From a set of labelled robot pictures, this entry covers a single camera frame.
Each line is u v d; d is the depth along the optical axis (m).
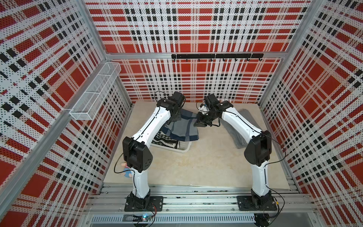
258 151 0.52
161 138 0.93
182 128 0.89
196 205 0.74
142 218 0.70
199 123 0.76
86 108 0.69
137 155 0.48
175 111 0.61
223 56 0.88
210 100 0.72
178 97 0.67
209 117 0.74
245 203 0.73
